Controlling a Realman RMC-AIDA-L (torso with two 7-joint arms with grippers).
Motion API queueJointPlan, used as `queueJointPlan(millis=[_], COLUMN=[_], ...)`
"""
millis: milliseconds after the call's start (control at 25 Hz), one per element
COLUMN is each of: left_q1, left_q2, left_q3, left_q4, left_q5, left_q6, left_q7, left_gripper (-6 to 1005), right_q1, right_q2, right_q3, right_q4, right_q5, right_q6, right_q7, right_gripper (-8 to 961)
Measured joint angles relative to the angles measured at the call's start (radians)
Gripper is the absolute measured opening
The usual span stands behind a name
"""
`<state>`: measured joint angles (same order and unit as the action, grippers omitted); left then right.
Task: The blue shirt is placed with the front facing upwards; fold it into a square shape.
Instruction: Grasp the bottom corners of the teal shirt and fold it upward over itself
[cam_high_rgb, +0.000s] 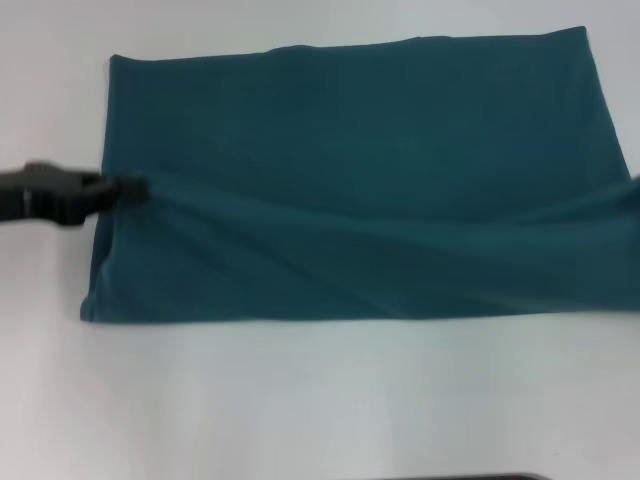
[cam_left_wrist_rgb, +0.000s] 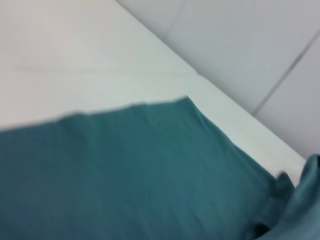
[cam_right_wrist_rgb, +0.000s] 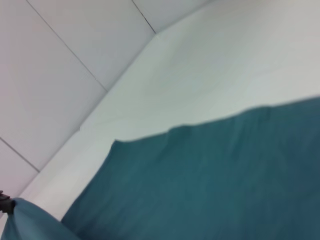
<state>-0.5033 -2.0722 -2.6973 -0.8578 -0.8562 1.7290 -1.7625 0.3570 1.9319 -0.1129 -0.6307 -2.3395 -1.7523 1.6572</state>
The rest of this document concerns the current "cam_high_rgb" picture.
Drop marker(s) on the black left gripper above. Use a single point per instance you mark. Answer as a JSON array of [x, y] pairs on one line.
[[40, 192]]

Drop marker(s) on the teal t-shirt with white print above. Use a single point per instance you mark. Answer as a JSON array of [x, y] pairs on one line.
[[350, 175]]

